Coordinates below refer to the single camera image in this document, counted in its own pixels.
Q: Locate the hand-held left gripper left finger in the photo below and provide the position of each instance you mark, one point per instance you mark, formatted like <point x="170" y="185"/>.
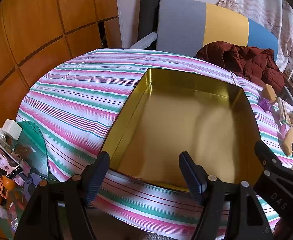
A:
<point x="96" y="180"/>

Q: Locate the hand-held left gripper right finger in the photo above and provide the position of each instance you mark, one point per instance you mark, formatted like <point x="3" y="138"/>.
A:
<point x="191" y="177"/>

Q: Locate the tan sponge block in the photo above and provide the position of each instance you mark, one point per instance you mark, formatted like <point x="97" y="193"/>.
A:
<point x="291" y="115"/>
<point x="290" y="142"/>
<point x="269" y="92"/>

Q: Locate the biscuit packet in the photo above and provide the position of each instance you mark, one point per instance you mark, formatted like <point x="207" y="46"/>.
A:
<point x="282" y="108"/>

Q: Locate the gold tin box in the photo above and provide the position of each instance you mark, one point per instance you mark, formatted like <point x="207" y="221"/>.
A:
<point x="186" y="120"/>

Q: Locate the green glass side table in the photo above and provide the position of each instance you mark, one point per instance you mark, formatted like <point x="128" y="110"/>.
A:
<point x="34" y="140"/>

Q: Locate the blue and white box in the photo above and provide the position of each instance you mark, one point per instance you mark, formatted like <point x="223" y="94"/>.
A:
<point x="291" y="67"/>

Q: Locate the striped tablecloth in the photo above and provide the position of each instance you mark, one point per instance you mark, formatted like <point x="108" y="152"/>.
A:
<point x="74" y="100"/>

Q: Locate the dark red jacket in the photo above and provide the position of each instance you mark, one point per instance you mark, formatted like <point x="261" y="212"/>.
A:
<point x="249" y="60"/>

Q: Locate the smartphone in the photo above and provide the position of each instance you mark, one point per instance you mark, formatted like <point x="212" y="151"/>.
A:
<point x="1" y="160"/>

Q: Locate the small white box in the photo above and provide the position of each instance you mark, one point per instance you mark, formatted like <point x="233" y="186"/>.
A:
<point x="12" y="130"/>

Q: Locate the grey padded armrest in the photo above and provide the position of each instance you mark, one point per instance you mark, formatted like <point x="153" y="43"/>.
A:
<point x="144" y="41"/>

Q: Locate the patterned curtain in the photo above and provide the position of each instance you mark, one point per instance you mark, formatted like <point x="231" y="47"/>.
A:
<point x="266" y="2"/>

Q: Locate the grey yellow blue chair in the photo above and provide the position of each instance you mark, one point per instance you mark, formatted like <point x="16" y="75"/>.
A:
<point x="179" y="25"/>

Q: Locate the wooden cabinet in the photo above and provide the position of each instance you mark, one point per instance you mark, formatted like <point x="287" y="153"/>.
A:
<point x="36" y="30"/>

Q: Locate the black rolled mat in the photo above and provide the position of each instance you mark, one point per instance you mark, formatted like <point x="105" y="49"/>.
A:
<point x="147" y="12"/>

